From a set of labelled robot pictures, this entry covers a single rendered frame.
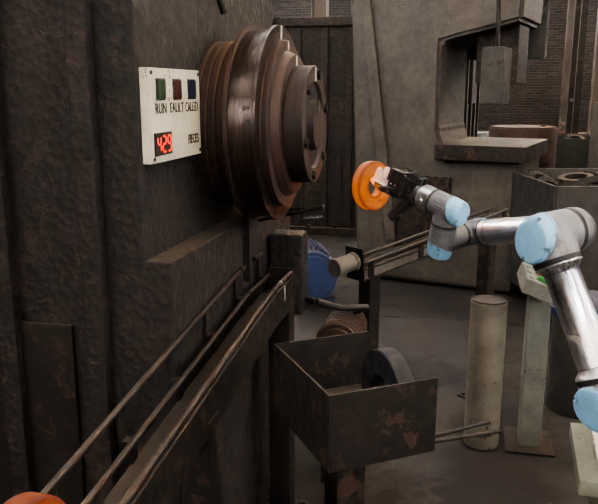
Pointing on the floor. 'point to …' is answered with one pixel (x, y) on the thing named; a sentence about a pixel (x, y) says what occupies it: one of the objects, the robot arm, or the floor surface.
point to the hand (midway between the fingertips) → (372, 179)
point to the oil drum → (531, 138)
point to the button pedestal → (532, 371)
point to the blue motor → (320, 282)
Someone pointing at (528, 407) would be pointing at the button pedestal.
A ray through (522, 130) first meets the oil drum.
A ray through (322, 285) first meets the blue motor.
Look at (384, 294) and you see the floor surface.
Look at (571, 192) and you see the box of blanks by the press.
